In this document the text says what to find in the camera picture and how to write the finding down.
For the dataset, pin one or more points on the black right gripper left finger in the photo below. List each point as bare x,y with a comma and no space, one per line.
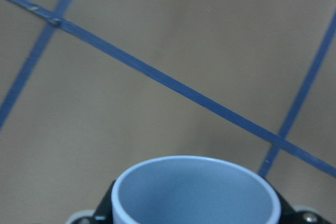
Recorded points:
103,213

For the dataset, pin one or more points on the light blue plastic cup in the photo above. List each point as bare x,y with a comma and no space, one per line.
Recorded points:
192,189

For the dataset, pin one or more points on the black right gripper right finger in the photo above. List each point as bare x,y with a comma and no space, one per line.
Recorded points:
287,215

